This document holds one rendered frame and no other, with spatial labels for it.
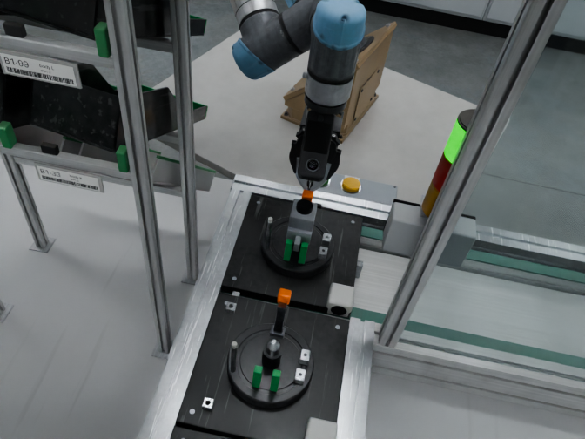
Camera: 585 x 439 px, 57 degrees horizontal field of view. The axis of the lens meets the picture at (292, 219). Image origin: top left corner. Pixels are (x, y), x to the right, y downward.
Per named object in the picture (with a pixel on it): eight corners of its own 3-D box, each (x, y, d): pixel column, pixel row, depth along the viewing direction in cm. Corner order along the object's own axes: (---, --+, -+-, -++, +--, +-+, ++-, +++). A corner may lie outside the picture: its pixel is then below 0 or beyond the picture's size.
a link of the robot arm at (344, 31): (366, -8, 81) (373, 21, 75) (352, 57, 89) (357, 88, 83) (313, -12, 80) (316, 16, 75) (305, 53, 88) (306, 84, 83)
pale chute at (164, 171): (152, 172, 113) (158, 151, 113) (209, 192, 111) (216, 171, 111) (77, 157, 86) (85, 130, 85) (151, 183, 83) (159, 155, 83)
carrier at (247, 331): (218, 298, 99) (218, 255, 89) (347, 326, 98) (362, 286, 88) (175, 427, 82) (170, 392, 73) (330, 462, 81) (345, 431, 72)
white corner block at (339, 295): (327, 293, 102) (331, 280, 99) (352, 299, 102) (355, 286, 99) (324, 314, 99) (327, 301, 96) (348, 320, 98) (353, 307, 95)
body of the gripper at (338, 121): (340, 138, 101) (353, 82, 92) (334, 167, 95) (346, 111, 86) (300, 129, 101) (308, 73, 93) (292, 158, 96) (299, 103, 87)
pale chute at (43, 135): (84, 157, 114) (90, 137, 114) (138, 177, 112) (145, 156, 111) (-14, 138, 86) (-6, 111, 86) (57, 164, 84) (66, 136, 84)
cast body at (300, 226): (292, 215, 104) (296, 190, 99) (314, 220, 104) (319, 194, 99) (283, 248, 98) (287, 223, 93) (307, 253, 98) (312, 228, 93)
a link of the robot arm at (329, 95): (351, 90, 83) (299, 79, 83) (346, 114, 86) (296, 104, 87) (356, 64, 88) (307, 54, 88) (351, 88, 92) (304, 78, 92)
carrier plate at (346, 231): (251, 200, 116) (251, 193, 114) (361, 223, 115) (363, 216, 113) (220, 291, 100) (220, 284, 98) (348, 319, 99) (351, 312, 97)
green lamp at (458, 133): (443, 139, 70) (455, 109, 66) (481, 147, 70) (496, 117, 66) (443, 165, 67) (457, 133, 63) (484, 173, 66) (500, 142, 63)
